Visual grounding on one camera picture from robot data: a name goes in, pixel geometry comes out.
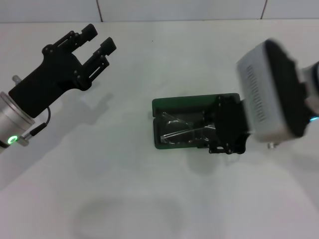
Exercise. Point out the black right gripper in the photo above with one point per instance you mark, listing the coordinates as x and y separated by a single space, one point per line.
230 124

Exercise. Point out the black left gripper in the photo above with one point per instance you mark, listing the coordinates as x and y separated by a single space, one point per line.
49 74

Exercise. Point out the clear white glasses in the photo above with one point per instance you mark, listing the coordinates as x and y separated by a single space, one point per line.
174 124

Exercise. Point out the green glasses case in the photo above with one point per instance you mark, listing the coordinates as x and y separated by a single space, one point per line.
179 103

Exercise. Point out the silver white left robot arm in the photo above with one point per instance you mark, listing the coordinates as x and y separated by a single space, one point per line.
12 119

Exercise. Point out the small silver connector stub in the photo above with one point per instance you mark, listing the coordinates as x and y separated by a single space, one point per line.
16 79
272 145

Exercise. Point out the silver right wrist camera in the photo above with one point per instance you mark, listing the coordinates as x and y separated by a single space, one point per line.
269 89

